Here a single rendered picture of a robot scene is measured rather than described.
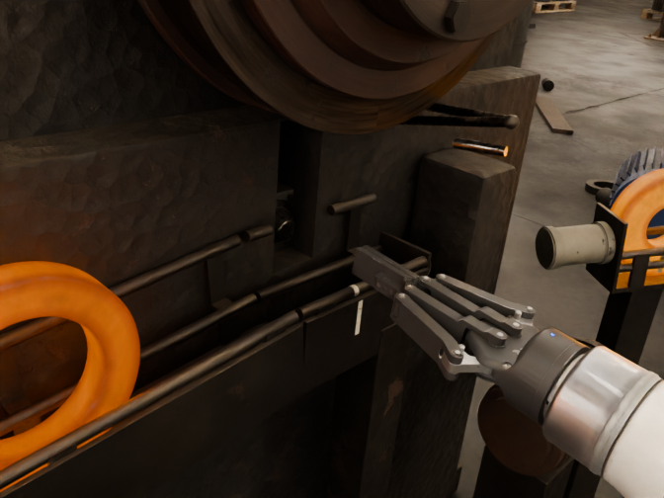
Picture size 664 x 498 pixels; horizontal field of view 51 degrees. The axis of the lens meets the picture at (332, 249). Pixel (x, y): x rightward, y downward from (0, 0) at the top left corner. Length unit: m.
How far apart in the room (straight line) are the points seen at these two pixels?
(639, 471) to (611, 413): 0.04
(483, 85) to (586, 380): 0.51
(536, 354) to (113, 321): 0.33
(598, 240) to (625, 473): 0.50
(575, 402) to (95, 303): 0.37
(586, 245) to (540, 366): 0.45
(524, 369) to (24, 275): 0.38
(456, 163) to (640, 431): 0.42
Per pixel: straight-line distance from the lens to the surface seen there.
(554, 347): 0.59
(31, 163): 0.57
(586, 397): 0.57
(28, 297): 0.53
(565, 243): 1.00
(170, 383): 0.60
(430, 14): 0.54
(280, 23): 0.52
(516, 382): 0.59
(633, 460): 0.56
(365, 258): 0.69
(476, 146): 0.68
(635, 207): 1.03
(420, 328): 0.62
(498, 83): 1.00
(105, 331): 0.57
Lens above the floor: 1.06
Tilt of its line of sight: 26 degrees down
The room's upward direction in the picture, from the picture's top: 5 degrees clockwise
